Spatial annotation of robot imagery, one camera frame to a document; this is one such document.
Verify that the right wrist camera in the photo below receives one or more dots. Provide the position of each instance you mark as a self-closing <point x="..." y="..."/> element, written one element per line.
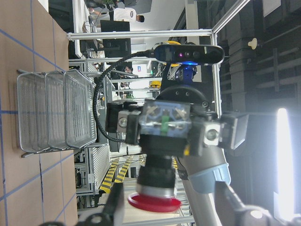
<point x="189" y="54"/>

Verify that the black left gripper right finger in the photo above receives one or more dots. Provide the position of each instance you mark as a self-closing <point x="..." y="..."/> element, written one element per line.
<point x="228" y="205"/>

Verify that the silver wire mesh shelf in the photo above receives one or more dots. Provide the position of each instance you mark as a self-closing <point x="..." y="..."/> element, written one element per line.
<point x="55" y="111"/>

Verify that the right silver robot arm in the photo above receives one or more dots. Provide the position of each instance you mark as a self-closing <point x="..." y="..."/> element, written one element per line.
<point x="199" y="175"/>

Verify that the red emergency push button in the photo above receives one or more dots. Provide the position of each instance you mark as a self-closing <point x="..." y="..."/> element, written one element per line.
<point x="163" y="134"/>

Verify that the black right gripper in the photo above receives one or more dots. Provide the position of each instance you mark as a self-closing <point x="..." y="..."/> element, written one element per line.
<point x="207" y="129"/>

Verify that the yellow hard hat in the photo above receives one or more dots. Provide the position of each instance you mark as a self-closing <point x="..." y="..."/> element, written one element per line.
<point x="171" y="42"/>
<point x="155" y="84"/>

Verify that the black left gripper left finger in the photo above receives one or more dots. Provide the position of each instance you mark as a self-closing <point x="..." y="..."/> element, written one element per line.
<point x="113" y="211"/>

